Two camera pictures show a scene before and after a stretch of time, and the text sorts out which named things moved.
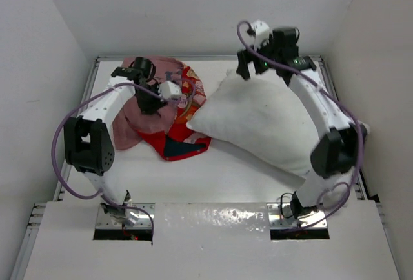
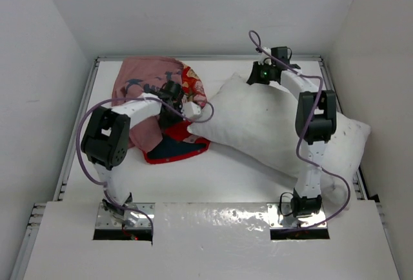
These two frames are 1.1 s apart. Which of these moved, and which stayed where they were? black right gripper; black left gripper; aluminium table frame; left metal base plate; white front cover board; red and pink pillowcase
Moved: black right gripper; red and pink pillowcase; black left gripper
Stayed: left metal base plate; white front cover board; aluminium table frame
